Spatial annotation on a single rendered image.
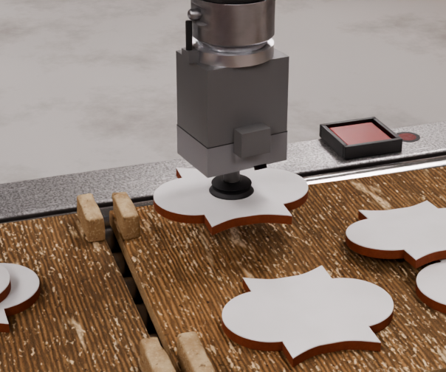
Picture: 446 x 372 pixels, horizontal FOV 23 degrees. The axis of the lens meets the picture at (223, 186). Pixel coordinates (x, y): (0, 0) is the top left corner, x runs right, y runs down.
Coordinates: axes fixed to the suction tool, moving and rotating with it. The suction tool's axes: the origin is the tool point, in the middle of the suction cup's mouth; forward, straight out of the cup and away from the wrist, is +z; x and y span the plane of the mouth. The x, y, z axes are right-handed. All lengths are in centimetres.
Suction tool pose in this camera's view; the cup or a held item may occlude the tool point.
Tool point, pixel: (231, 201)
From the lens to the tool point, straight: 104.0
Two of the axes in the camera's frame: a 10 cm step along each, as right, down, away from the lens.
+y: 8.8, -2.1, 4.3
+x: -4.7, -3.9, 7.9
